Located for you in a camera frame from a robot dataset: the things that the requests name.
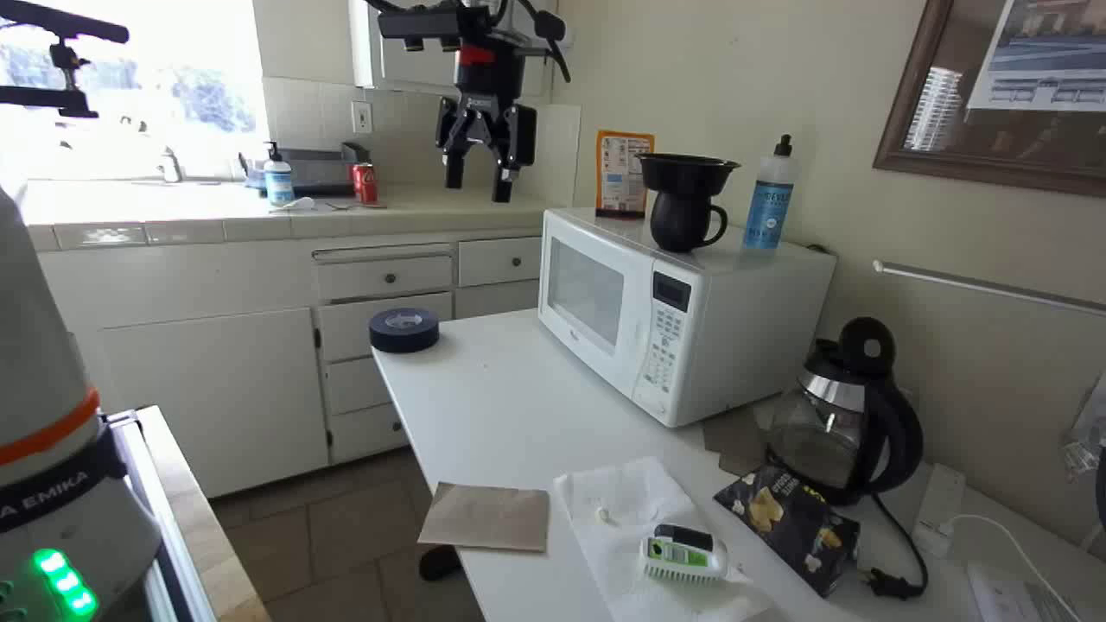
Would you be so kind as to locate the white kitchen counter cabinet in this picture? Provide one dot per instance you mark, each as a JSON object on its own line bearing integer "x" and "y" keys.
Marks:
{"x": 210, "y": 347}

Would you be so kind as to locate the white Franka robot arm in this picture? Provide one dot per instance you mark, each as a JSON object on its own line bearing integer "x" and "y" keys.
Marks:
{"x": 45, "y": 462}

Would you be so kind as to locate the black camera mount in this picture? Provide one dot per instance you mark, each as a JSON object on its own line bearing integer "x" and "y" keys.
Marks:
{"x": 64, "y": 57}

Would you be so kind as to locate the black table foot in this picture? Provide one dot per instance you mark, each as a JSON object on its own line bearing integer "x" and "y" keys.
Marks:
{"x": 439, "y": 563}

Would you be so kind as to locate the white wall rod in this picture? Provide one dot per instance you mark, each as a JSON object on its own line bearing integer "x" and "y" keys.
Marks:
{"x": 979, "y": 286}

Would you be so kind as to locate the clear bottle with blue liquid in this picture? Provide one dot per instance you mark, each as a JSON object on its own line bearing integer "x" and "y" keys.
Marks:
{"x": 768, "y": 195}

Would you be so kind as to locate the white wall outlet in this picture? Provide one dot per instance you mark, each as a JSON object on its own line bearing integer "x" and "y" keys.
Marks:
{"x": 360, "y": 117}

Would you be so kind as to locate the wooden framed corkboard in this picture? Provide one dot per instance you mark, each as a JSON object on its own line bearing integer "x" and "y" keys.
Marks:
{"x": 979, "y": 144}

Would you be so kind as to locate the metal sink faucet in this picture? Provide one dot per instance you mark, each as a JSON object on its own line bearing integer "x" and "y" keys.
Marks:
{"x": 173, "y": 163}

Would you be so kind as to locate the blue soap pump bottle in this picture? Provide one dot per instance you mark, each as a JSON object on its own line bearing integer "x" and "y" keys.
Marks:
{"x": 279, "y": 178}

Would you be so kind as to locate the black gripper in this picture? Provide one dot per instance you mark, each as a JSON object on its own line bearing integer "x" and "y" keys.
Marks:
{"x": 483, "y": 105}

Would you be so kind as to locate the red can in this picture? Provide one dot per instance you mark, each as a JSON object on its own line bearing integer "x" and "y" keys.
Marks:
{"x": 363, "y": 183}

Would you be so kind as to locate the white cabinet drawer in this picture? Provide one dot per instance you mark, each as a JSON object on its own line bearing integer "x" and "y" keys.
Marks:
{"x": 499, "y": 261}
{"x": 346, "y": 331}
{"x": 386, "y": 279}

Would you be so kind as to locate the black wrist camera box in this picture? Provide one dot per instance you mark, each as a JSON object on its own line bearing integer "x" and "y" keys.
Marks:
{"x": 522, "y": 133}

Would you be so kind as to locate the black snack bag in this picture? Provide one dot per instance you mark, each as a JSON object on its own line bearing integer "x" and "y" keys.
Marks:
{"x": 798, "y": 523}

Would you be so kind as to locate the white plastic bag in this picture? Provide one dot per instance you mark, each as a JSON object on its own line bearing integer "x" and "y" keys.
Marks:
{"x": 609, "y": 514}

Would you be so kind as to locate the white power strip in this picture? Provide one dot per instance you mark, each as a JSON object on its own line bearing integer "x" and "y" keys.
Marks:
{"x": 1001, "y": 596}

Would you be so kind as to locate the black pitcher with funnel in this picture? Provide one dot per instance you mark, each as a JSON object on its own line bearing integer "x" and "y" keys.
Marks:
{"x": 684, "y": 201}

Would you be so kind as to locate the small green white device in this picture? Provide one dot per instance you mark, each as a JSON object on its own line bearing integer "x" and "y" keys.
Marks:
{"x": 684, "y": 553}

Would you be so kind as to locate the white cabinet door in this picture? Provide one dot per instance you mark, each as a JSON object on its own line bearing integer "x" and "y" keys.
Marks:
{"x": 214, "y": 399}

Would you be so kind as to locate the silver toaster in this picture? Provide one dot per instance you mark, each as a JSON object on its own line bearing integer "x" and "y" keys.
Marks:
{"x": 321, "y": 170}

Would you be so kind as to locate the orange framed card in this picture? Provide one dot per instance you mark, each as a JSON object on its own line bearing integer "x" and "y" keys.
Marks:
{"x": 624, "y": 175}

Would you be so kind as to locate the white microwave oven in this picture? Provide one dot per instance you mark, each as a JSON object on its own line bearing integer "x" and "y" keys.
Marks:
{"x": 679, "y": 331}

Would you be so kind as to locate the blue white poster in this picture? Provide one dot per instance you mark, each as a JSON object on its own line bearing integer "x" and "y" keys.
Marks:
{"x": 1042, "y": 52}

